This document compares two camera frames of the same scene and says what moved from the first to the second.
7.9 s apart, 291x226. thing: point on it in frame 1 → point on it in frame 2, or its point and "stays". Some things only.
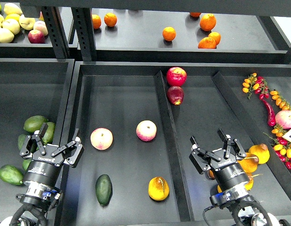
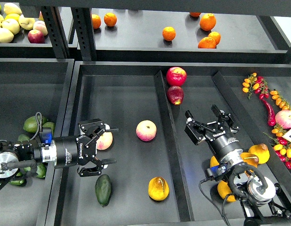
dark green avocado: [104, 189] stays
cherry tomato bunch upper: [260, 86] stays
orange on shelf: [96, 21] stays
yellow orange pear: [158, 188] stays
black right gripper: [229, 173] → [221, 140]
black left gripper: [43, 170] → [72, 150]
